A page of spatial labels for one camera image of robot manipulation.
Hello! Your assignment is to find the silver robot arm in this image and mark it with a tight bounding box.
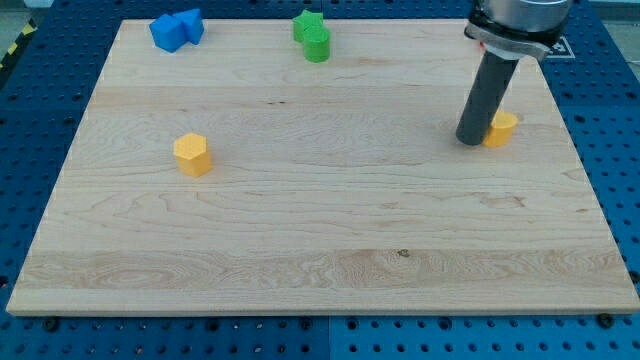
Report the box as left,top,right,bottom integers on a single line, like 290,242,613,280
464,0,573,61

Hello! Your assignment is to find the yellow hexagon block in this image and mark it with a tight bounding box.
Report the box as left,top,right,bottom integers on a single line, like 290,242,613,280
173,133,213,177

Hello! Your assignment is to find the wooden board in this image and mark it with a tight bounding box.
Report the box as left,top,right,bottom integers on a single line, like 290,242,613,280
7,20,639,316

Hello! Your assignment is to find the green cylinder block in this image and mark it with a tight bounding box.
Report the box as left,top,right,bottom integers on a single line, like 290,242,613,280
303,25,330,62

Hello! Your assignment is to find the green star block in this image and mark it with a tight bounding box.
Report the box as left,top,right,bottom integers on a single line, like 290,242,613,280
292,9,324,43

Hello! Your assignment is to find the blue triangle block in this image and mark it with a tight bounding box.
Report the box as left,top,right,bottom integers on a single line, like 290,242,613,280
173,8,204,45

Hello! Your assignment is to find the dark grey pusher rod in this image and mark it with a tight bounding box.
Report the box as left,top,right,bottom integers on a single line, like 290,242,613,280
455,51,518,146

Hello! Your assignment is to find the blue cube block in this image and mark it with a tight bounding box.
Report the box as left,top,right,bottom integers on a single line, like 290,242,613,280
149,14,187,53

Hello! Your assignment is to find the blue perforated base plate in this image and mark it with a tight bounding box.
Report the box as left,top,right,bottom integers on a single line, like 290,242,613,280
1,1,639,359

